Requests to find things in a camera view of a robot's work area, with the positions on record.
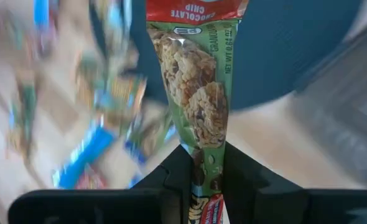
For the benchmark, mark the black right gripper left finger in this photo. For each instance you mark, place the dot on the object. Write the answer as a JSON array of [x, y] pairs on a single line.
[[158, 205]]

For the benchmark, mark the dark blue round mat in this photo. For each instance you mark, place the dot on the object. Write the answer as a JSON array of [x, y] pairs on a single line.
[[280, 46]]

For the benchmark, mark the grey translucent plastic bin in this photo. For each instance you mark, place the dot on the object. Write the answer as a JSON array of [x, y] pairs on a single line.
[[342, 124]]

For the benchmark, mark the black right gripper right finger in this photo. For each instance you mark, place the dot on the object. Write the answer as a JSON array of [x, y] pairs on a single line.
[[264, 205]]

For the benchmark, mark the blue wrapper granola bar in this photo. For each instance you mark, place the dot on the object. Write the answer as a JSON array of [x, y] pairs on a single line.
[[84, 155]]

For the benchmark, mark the green blue granola bar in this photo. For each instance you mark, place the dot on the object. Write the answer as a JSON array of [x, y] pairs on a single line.
[[146, 137]]

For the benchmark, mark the orange green granola bar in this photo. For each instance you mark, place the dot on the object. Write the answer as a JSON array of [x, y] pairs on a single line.
[[118, 90]]

